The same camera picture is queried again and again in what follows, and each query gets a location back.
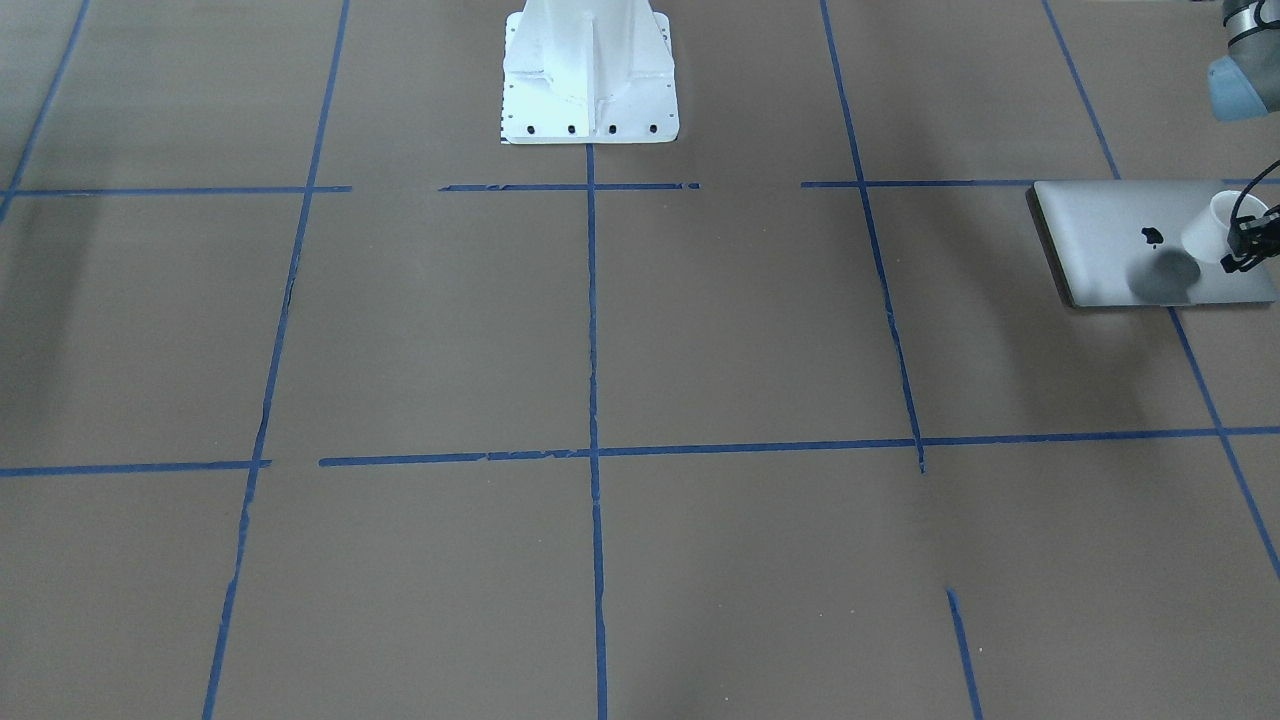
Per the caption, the white ceramic cup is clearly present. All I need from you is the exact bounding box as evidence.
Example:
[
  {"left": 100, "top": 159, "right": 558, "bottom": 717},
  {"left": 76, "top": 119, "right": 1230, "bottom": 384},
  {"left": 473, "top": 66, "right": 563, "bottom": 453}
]
[{"left": 1180, "top": 190, "right": 1242, "bottom": 265}]

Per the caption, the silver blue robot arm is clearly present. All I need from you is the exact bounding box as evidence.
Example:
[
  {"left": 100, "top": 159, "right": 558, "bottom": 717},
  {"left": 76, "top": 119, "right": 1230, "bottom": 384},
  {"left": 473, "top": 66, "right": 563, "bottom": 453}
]
[{"left": 1207, "top": 1, "right": 1279, "bottom": 273}]

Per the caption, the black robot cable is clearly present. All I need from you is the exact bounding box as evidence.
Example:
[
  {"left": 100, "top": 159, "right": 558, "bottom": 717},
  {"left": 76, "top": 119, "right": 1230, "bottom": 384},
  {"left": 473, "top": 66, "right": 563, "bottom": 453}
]
[{"left": 1230, "top": 158, "right": 1280, "bottom": 233}]

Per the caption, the white pedestal column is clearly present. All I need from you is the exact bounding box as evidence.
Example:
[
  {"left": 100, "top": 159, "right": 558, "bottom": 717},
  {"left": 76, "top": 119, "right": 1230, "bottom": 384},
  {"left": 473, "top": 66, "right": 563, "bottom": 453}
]
[{"left": 499, "top": 1, "right": 681, "bottom": 145}]

